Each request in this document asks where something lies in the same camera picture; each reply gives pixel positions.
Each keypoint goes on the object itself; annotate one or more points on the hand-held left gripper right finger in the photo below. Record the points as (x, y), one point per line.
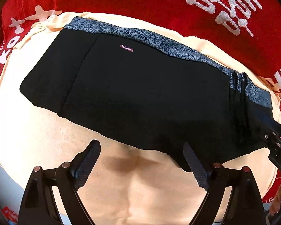
(196, 168)

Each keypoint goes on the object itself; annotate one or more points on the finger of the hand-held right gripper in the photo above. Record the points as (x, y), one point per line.
(272, 127)

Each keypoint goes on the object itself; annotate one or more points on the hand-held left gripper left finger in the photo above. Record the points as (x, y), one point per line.
(84, 171)

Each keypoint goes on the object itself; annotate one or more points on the black pants with blue trim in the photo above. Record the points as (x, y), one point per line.
(131, 98)

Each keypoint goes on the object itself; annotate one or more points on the person's right hand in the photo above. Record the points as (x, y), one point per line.
(279, 196)

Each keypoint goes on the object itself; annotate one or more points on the red and white box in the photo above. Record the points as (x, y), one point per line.
(9, 214)

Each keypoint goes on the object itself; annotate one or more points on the red printed blanket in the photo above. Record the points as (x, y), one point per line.
(131, 0)

